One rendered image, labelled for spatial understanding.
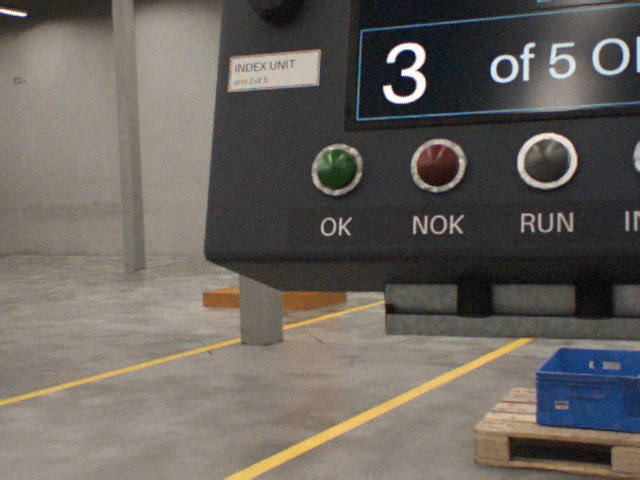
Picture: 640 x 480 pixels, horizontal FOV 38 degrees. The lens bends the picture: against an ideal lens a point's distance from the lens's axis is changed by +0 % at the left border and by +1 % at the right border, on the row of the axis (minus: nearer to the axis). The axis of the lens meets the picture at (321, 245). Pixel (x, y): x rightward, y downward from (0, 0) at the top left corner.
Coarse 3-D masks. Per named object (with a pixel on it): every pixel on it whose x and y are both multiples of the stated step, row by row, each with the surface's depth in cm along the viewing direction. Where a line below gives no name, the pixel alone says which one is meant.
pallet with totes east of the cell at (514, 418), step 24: (504, 408) 397; (528, 408) 395; (480, 432) 364; (504, 432) 360; (528, 432) 357; (552, 432) 356; (576, 432) 355; (600, 432) 354; (480, 456) 365; (504, 456) 361; (624, 456) 343
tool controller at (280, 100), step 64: (256, 0) 47; (320, 0) 47; (384, 0) 46; (448, 0) 45; (512, 0) 44; (576, 0) 43; (256, 64) 48; (320, 64) 46; (512, 64) 43; (576, 64) 42; (256, 128) 47; (320, 128) 46; (384, 128) 45; (448, 128) 44; (512, 128) 43; (576, 128) 42; (256, 192) 46; (320, 192) 45; (384, 192) 44; (512, 192) 42; (576, 192) 41; (256, 256) 46; (320, 256) 45; (384, 256) 44; (448, 256) 43; (512, 256) 42; (576, 256) 41
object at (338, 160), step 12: (336, 144) 45; (324, 156) 45; (336, 156) 44; (348, 156) 44; (360, 156) 44; (324, 168) 44; (336, 168) 44; (348, 168) 44; (360, 168) 44; (324, 180) 44; (336, 180) 44; (348, 180) 44; (360, 180) 44; (324, 192) 45; (336, 192) 44; (348, 192) 44
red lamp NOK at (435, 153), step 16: (432, 144) 43; (448, 144) 43; (416, 160) 44; (432, 160) 43; (448, 160) 42; (464, 160) 43; (416, 176) 43; (432, 176) 43; (448, 176) 42; (464, 176) 43; (432, 192) 43; (448, 192) 43
